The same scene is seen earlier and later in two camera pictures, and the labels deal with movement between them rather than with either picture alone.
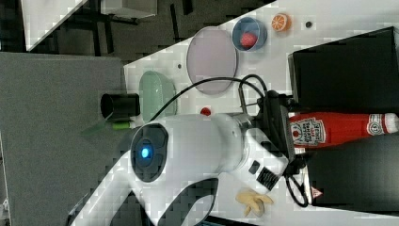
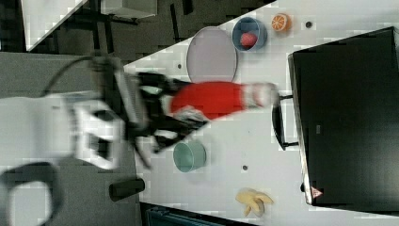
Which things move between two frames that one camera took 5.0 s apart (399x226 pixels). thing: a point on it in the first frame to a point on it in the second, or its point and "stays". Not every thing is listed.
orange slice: x=280 y=23 stays
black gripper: x=273 y=120 to x=134 y=98
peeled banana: x=254 y=201 stays
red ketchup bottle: x=321 y=129 to x=218 y=99
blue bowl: x=249 y=24 stays
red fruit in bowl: x=248 y=40 stays
